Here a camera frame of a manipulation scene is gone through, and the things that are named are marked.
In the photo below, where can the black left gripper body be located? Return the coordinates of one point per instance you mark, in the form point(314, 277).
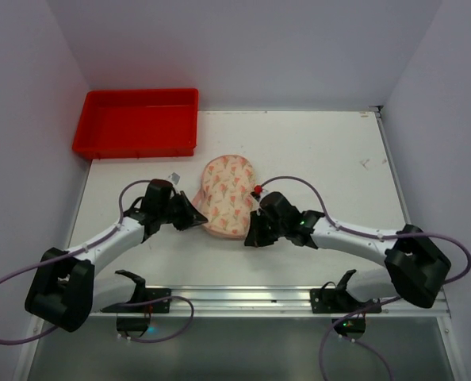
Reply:
point(181, 212)

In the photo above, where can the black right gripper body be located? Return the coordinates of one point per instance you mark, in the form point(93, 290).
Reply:
point(262, 224)

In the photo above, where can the floral mesh laundry bag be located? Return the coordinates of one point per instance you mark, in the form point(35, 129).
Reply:
point(224, 196)

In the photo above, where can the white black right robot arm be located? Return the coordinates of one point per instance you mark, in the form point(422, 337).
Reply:
point(361, 242)

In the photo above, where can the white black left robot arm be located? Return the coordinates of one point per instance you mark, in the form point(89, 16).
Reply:
point(64, 291)

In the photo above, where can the red plastic tray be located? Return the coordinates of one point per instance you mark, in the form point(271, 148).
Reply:
point(133, 124)

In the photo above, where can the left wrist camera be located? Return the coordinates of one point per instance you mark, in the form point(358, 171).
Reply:
point(174, 178)

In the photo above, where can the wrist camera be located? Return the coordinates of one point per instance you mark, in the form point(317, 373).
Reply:
point(257, 195)
point(174, 178)

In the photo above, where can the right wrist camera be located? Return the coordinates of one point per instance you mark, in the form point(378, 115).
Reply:
point(257, 195)

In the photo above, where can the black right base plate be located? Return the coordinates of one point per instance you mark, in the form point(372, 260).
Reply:
point(333, 298)

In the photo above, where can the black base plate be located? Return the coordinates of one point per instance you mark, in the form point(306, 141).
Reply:
point(149, 301)
point(333, 298)

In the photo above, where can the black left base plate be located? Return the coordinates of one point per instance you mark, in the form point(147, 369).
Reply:
point(149, 301)

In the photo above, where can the aluminium mounting rail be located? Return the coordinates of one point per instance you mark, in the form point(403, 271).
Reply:
point(237, 301)

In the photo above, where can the aluminium right side rail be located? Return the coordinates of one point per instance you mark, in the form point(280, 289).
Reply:
point(394, 166)

